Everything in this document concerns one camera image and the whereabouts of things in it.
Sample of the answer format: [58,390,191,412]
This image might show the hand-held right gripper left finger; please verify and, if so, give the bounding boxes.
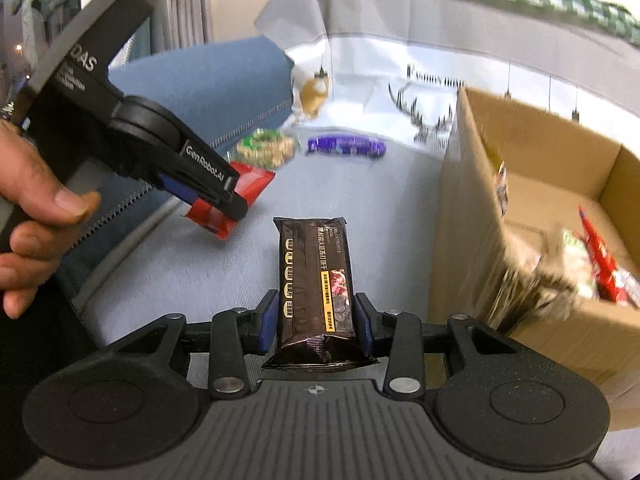
[100,288,281,399]

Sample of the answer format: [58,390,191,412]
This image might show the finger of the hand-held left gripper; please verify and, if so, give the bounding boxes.
[150,170,250,223]
[172,129,242,193]

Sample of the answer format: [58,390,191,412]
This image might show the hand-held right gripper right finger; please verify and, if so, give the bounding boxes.
[353,292,532,398]

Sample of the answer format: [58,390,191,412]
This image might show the black snack packet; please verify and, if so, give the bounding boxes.
[262,216,378,372]

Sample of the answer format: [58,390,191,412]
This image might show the cardboard box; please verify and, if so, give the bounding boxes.
[429,86,640,432]

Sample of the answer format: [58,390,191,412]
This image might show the silver stick packet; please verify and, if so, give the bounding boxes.
[492,245,568,332]

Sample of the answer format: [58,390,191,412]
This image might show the red flame print snack packet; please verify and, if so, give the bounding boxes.
[578,205,640,307]

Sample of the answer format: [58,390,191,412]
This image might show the person's left hand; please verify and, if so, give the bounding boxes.
[0,120,102,319]

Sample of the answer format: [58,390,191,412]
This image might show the yellow green snack bag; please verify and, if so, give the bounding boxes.
[235,127,302,169]

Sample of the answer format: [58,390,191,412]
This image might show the blue cushion with zipper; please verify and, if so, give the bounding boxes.
[54,35,297,302]

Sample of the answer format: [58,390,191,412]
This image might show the grey curtain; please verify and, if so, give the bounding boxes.
[151,0,214,54]

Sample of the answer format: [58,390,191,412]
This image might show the purple snack packet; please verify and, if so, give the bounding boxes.
[306,134,387,159]

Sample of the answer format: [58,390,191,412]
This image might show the white deer print cloth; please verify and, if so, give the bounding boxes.
[255,0,640,161]

